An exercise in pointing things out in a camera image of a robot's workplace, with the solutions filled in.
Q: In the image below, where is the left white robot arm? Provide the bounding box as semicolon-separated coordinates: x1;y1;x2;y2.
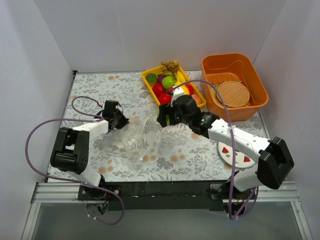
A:
50;100;129;200

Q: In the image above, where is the yellow plastic tray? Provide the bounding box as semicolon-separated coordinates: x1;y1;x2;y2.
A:
141;65;207;108

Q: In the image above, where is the fake peach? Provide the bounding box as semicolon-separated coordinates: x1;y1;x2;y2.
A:
191;94;202;105

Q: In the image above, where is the purple fake onion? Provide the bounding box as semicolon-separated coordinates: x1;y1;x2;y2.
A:
157;75;166;84

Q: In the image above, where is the round woven bamboo tray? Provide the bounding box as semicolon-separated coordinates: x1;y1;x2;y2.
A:
216;81;251;108

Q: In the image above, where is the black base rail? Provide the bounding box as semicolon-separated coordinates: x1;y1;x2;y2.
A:
77;180;230;214

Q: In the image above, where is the green fake apple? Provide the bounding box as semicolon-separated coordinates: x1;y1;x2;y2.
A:
161;75;176;90
165;115;172;126

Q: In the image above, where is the green orange fake fruit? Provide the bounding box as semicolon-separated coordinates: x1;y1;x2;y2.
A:
145;73;158;86

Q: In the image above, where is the watermelon pattern plate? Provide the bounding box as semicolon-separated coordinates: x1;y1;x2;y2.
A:
217;142;256;169

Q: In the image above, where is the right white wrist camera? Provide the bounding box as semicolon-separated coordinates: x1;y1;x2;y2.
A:
168;87;189;102

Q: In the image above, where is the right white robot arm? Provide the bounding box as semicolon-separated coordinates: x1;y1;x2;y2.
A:
157;95;295;199

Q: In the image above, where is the orange plastic tub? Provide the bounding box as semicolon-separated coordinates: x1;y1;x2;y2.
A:
201;53;269;122

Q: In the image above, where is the brown fake longan bunch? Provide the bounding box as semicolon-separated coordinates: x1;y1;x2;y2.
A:
160;60;180;81

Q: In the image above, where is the red fake apple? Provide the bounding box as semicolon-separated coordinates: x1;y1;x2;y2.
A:
184;84;194;96

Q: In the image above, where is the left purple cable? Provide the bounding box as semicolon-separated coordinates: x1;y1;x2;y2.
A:
24;96;125;225

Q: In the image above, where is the yellow banana bunch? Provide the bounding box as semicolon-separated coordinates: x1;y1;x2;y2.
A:
175;71;186;86

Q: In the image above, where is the clear zip top bag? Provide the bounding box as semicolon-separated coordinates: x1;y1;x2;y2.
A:
102;114;157;161

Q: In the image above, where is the yellow fake lemon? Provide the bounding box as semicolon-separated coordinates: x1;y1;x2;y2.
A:
174;81;190;95

